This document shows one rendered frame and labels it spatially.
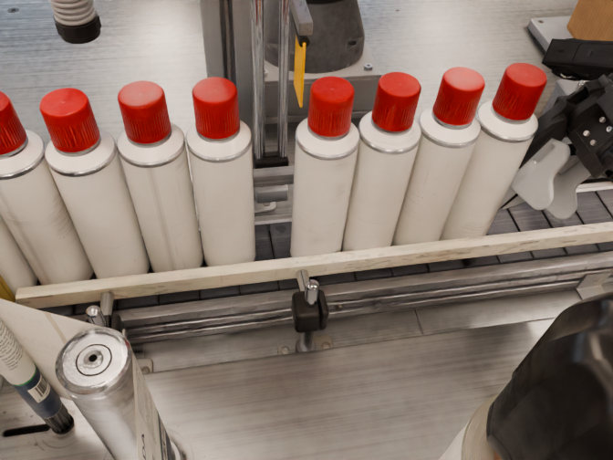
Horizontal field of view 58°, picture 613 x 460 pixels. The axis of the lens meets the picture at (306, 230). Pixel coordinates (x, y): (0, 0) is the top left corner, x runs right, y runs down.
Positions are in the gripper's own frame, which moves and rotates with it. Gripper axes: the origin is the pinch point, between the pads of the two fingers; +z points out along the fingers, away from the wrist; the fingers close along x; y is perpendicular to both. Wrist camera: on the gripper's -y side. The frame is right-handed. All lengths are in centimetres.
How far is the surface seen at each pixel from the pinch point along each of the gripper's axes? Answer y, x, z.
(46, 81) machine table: -38, -39, 35
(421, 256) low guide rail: 4.7, -7.2, 7.1
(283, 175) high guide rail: -2.7, -20.7, 8.9
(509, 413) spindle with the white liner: 27.4, -25.3, -7.4
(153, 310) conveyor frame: 5.2, -28.1, 22.7
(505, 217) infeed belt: -1.1, 4.8, 3.6
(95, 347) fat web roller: 18.7, -37.5, 6.5
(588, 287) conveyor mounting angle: 6.2, 14.6, 3.4
